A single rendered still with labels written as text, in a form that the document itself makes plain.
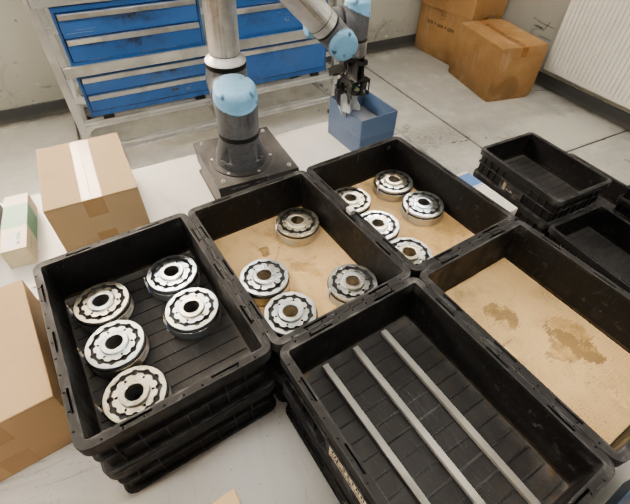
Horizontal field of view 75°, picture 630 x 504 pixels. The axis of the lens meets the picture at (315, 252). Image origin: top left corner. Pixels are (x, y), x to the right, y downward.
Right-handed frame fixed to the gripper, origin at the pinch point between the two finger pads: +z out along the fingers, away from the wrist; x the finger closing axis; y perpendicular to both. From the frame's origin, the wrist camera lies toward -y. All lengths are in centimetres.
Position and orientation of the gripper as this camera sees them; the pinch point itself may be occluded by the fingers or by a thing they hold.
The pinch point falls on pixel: (345, 112)
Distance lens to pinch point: 150.4
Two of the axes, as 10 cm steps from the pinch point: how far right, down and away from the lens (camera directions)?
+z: -0.2, 6.9, 7.2
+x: 8.6, -3.6, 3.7
